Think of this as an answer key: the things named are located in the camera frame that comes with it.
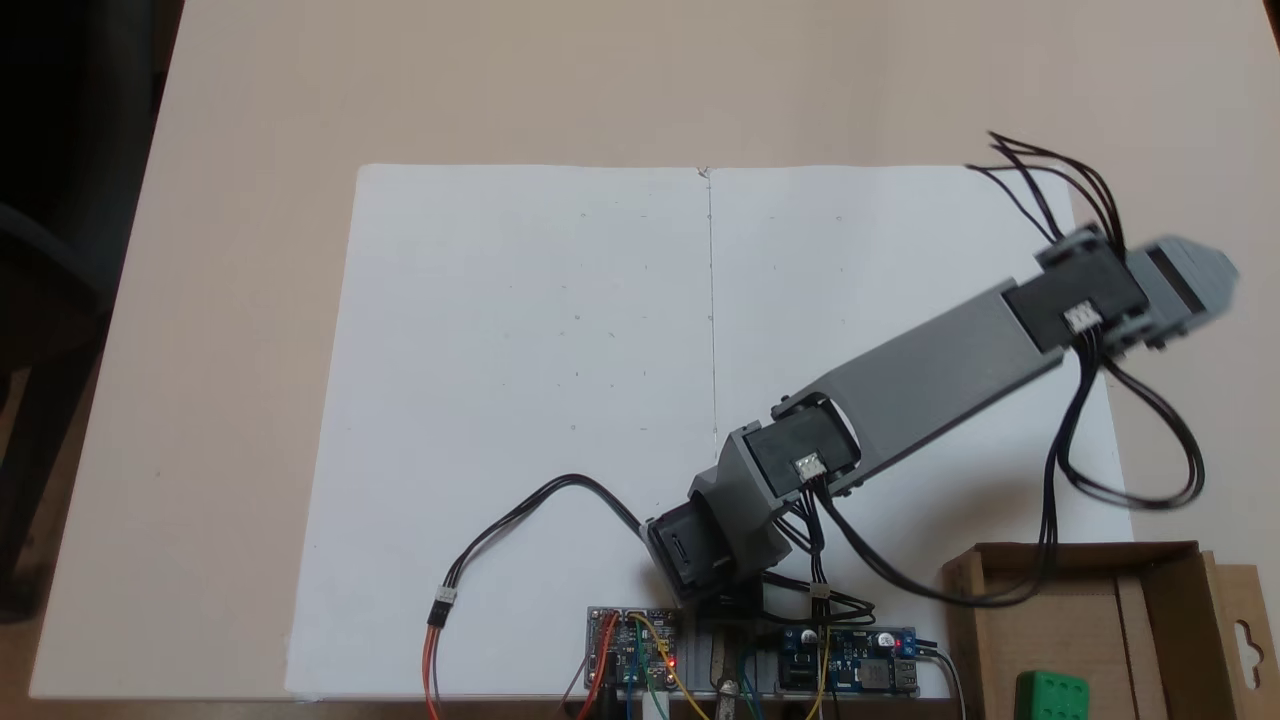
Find black arm wire bundle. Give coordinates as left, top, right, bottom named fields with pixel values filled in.
left=800, top=325, right=1097, bottom=610
left=964, top=129, right=1129, bottom=263
left=768, top=488, right=878, bottom=627
left=1054, top=335, right=1207, bottom=512

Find brown cardboard box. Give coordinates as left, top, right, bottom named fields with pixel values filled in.
left=940, top=540, right=1280, bottom=720

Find blue circuit board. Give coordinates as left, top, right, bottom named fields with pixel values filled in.
left=773, top=624, right=921, bottom=697

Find yellow wire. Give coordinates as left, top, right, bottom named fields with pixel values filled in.
left=628, top=611, right=718, bottom=720

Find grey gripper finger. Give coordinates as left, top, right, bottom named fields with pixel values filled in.
left=1160, top=237, right=1242, bottom=309

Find green dice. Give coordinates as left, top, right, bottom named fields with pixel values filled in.
left=1014, top=671, right=1091, bottom=720

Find dark circuit board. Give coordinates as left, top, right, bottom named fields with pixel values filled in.
left=586, top=606, right=689, bottom=688

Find white cable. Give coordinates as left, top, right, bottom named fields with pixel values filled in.
left=916, top=645, right=969, bottom=720

